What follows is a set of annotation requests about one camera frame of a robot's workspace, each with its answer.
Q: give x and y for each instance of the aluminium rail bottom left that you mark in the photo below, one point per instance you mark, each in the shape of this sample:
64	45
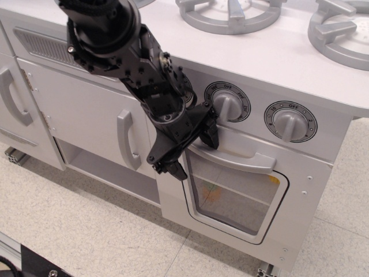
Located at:
11	250

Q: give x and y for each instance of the silver oven door handle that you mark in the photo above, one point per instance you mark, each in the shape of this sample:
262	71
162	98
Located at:
231	154

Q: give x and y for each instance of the grey middle temperature knob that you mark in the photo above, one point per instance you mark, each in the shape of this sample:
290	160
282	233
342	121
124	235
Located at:
230	102

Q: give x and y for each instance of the white toy oven door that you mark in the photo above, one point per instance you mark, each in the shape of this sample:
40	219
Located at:
264	215

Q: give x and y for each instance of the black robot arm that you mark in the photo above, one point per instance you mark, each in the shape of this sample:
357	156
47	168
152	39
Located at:
107	38

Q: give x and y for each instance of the silver burner grate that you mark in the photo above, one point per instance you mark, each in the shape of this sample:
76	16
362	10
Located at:
339	31
235	24

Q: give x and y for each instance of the grey left stove knob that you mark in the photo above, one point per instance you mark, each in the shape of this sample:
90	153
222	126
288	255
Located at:
188	97

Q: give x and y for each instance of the grey right timer knob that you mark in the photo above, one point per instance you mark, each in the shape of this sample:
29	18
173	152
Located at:
290	121

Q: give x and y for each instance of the silver vent grille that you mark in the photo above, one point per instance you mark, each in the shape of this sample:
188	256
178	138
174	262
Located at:
45	46

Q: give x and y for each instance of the orange toy fruit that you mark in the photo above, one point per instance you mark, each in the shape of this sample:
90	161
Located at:
211	192

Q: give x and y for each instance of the silver cabinet door handle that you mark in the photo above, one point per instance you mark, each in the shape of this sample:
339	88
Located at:
124	122

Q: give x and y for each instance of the silver toy sink basin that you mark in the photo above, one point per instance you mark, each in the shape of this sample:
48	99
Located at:
142	3

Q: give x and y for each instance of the white left fridge door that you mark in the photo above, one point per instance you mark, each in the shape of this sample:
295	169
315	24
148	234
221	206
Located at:
22	124

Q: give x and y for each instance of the silver right burner grate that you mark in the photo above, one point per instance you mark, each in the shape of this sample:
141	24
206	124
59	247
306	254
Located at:
339	31

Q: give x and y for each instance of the aluminium frame rail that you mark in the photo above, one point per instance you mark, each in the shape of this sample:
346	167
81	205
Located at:
15	156
268	270

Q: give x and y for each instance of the white toy kitchen body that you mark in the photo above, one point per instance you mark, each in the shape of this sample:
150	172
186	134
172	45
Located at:
275	64

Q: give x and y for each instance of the white cabinet door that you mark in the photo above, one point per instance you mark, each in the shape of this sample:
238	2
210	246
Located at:
84	114

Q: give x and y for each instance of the silver middle burner grate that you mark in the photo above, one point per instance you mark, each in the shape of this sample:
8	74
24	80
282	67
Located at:
235	24

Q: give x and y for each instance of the aluminium frame rail left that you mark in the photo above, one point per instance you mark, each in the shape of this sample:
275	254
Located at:
15	156

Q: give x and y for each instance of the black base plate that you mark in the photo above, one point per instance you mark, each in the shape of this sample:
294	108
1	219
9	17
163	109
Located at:
32	264

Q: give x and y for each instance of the aluminium frame rail right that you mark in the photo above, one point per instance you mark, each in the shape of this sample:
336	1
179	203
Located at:
268	270

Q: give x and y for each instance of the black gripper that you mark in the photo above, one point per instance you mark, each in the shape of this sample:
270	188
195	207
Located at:
175	135

